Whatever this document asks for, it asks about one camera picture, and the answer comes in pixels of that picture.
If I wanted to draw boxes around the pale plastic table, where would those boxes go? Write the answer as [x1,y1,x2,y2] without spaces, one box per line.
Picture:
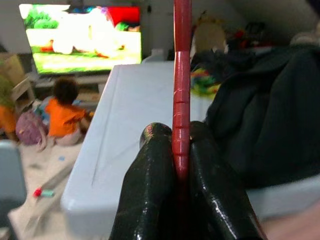
[60,62,320,223]

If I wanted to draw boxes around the pale blue plastic chair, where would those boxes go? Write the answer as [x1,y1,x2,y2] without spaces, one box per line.
[0,139,28,210]

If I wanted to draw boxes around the low television stand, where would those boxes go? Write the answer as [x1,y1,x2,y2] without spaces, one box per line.
[33,73,110,95]

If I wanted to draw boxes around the small wooden chair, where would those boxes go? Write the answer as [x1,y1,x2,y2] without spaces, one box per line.
[11,74,36,115]

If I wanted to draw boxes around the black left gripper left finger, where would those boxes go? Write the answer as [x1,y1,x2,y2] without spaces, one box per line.
[108,121,185,240]

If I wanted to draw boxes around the red green toy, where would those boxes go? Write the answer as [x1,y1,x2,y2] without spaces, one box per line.
[33,186,56,199]

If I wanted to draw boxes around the black jacket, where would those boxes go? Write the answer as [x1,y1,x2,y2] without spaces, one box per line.
[191,32,320,189]

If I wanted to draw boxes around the pink backpack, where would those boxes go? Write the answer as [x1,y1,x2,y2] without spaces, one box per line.
[15,111,49,152]

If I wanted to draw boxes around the child in orange shirt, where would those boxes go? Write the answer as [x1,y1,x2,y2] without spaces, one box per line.
[44,77,91,146]

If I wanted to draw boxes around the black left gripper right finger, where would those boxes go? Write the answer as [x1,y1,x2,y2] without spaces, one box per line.
[184,120,267,240]

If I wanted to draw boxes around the red plastic hanger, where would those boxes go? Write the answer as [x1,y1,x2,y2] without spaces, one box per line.
[171,0,193,183]

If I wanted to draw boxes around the pale plastic stool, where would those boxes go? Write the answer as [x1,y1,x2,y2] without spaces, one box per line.
[141,48,174,64]

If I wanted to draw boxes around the flat screen television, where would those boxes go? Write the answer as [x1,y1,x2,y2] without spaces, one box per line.
[18,3,143,75]

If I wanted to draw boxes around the green yellow garment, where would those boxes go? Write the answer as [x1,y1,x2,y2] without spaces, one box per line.
[190,66,222,96]

